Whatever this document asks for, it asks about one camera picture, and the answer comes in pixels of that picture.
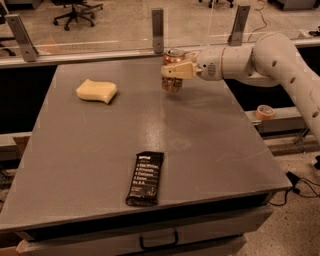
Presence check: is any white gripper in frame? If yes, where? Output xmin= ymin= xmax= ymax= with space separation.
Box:
xmin=161 ymin=47 xmax=224 ymax=81

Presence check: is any orange soda can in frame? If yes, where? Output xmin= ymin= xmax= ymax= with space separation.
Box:
xmin=162 ymin=48 xmax=185 ymax=93

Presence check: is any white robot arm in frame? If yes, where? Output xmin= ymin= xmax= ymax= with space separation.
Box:
xmin=161 ymin=33 xmax=320 ymax=143

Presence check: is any orange tape roll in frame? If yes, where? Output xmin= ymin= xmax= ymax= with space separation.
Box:
xmin=256 ymin=105 xmax=275 ymax=120

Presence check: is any yellow sponge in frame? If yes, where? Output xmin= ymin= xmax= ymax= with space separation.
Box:
xmin=76 ymin=79 xmax=117 ymax=104

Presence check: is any black office chair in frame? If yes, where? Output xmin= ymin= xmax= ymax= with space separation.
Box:
xmin=52 ymin=0 xmax=103 ymax=31

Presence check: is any black snack bar wrapper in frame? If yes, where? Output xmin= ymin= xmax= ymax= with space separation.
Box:
xmin=126 ymin=151 xmax=164 ymax=207

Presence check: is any grey drawer front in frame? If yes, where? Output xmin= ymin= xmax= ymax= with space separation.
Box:
xmin=17 ymin=205 xmax=272 ymax=256

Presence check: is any right metal glass bracket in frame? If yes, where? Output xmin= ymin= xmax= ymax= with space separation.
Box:
xmin=228 ymin=5 xmax=250 ymax=46

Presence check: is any metal glass bracket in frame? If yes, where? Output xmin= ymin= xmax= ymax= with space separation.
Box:
xmin=152 ymin=8 xmax=164 ymax=54
xmin=5 ymin=14 xmax=38 ymax=62
xmin=228 ymin=5 xmax=250 ymax=46

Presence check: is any middle metal glass bracket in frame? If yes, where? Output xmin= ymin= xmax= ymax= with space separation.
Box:
xmin=152 ymin=8 xmax=164 ymax=54

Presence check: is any left metal glass bracket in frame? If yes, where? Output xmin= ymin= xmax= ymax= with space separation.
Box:
xmin=5 ymin=14 xmax=38 ymax=62

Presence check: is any black floor cable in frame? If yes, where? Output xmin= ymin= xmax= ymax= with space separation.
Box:
xmin=268 ymin=171 xmax=320 ymax=207

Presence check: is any black drawer handle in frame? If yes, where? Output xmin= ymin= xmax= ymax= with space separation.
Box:
xmin=139 ymin=231 xmax=179 ymax=251

